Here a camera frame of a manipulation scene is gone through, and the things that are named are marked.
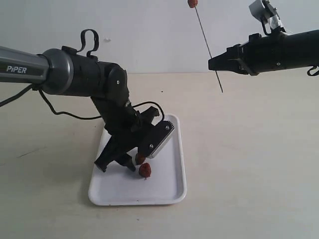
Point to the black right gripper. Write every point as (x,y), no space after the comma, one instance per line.
(235,58)

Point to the thin metal skewer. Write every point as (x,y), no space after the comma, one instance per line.
(207,46)

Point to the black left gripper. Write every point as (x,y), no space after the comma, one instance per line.
(127,128)

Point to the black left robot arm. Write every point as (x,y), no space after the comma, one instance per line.
(64,72)

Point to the red meat chunk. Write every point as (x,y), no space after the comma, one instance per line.
(139,159)
(192,3)
(145,170)

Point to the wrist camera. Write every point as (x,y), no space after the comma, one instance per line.
(267,15)
(159,138)

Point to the white rectangular tray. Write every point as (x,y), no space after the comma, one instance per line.
(119,186)

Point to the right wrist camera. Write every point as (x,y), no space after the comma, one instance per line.
(267,15)

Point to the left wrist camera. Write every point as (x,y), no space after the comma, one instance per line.
(159,138)

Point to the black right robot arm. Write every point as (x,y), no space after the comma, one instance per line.
(270,53)

